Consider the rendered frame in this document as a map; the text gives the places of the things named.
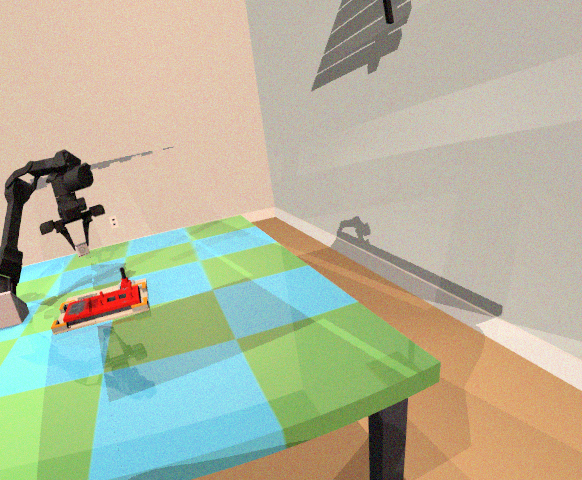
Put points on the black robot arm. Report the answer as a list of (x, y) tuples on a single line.
[(66, 174)]

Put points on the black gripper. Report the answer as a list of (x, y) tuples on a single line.
[(59, 225)]

